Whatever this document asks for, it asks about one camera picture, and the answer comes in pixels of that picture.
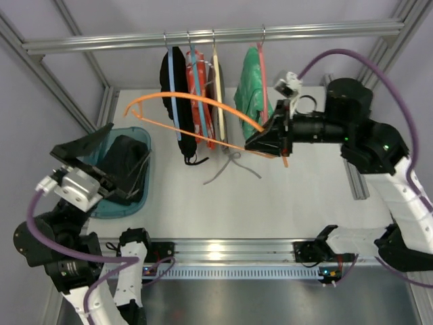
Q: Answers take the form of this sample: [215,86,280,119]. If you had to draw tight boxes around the black trousers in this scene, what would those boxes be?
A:
[97,135,150,206]

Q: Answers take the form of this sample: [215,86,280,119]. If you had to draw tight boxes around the orange clothes hanger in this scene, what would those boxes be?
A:
[123,91,273,159]

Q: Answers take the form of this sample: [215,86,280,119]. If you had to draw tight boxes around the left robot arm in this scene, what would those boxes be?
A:
[13,123,152,324]

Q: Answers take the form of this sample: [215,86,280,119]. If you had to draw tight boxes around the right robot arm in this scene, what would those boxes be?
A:
[245,78,432,272]

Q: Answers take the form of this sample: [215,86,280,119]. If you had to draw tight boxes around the pink clothes hanger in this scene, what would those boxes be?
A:
[256,24,269,124]

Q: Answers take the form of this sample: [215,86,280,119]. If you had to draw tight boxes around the light blue clothes hanger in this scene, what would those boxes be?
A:
[163,32,180,129]

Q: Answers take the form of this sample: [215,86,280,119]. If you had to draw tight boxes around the black garment on blue hanger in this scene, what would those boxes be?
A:
[159,47,208,166]

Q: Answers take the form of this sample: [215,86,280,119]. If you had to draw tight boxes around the teal plastic bin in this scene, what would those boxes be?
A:
[83,127,152,219]

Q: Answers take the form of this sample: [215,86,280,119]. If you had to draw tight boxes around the green garment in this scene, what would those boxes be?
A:
[233,46,273,126]

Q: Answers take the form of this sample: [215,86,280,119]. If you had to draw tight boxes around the red patterned garment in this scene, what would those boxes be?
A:
[186,47,215,139]

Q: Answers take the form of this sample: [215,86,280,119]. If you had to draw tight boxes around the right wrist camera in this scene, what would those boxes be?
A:
[273,71,303,113]

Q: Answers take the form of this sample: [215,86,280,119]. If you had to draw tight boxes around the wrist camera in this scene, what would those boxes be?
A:
[35,167,103,212]
[273,71,303,113]

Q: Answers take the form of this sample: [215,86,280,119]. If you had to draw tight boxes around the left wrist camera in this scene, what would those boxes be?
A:
[35,167,103,212]

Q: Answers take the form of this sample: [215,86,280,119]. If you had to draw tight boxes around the left aluminium frame post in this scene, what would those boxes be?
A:
[1,1,113,131]

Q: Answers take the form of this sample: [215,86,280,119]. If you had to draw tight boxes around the grey brown garment with drawstring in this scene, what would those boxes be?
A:
[203,59,262,186]

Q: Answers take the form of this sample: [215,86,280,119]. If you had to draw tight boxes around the slotted cable duct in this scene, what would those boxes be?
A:
[142,263,342,282]

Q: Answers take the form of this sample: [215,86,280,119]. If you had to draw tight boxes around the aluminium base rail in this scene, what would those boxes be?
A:
[55,237,421,265]

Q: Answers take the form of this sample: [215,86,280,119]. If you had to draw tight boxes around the aluminium hanging rail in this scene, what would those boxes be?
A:
[22,18,405,55]

